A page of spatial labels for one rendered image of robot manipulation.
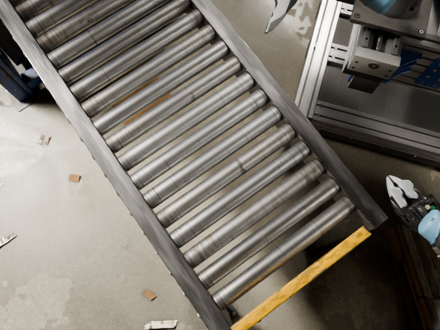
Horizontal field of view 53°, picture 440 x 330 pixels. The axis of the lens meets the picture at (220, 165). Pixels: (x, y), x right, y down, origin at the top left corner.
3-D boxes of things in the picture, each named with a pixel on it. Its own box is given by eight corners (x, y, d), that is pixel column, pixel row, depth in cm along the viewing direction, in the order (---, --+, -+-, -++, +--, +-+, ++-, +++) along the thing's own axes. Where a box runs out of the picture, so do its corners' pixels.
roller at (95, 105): (219, 40, 137) (219, 31, 132) (89, 123, 130) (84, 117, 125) (210, 28, 138) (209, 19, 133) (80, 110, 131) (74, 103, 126)
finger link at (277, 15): (274, 48, 90) (285, 7, 91) (281, 34, 84) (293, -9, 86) (259, 43, 89) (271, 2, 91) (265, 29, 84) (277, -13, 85)
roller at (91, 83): (207, 24, 139) (207, 15, 134) (77, 106, 132) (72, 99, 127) (198, 13, 140) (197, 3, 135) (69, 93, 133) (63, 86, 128)
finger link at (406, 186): (403, 165, 120) (426, 193, 118) (394, 171, 125) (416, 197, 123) (394, 172, 119) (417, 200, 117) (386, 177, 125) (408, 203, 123)
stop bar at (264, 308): (370, 236, 117) (373, 235, 115) (237, 338, 110) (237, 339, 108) (363, 225, 117) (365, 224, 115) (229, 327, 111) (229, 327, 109)
